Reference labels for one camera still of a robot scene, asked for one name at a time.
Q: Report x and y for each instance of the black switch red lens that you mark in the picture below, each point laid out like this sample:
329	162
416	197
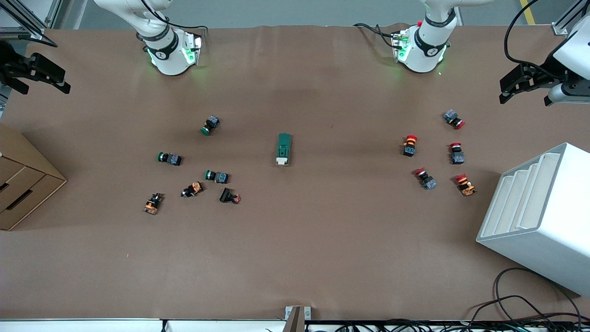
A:
227	195

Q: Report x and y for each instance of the white slotted rack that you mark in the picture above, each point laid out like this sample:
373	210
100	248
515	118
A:
553	221

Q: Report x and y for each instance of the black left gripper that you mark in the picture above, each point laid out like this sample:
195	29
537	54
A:
547	72

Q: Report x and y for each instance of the white table edge rail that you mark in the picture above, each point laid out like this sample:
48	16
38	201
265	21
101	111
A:
92	326

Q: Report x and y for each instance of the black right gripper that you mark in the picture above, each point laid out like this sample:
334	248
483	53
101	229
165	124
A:
8	63

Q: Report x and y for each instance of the aluminium frame profile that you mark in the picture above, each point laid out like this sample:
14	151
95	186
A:
563	25
32	30

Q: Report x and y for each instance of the black orange switch unit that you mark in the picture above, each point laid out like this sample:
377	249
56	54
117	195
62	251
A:
192	189
153	204

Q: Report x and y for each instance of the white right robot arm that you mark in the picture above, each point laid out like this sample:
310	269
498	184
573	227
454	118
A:
168	60

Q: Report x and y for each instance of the metal table bracket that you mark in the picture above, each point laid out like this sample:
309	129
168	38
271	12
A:
297	318

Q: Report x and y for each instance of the red button orange block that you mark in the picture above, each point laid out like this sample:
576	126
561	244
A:
465	185

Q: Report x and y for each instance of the green load switch white lever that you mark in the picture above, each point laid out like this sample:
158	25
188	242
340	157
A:
283	147

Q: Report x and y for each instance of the red push button blue block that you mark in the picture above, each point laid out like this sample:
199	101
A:
452	118
427	180
457	156

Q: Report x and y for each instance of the green push button blue block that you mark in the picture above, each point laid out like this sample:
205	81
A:
171	159
218	176
210	124

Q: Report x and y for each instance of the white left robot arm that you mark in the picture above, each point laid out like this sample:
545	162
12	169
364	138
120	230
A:
421	55

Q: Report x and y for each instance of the brown cardboard box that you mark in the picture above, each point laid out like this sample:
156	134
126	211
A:
23	180

